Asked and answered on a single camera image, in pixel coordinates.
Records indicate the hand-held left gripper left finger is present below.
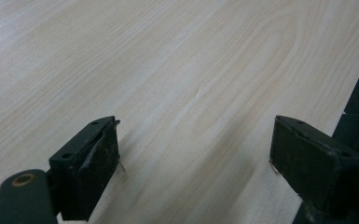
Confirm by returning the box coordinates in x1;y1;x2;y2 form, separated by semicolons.
48;115;121;222

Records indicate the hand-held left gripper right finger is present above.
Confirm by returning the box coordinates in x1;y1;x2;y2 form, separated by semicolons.
269;115;359;218

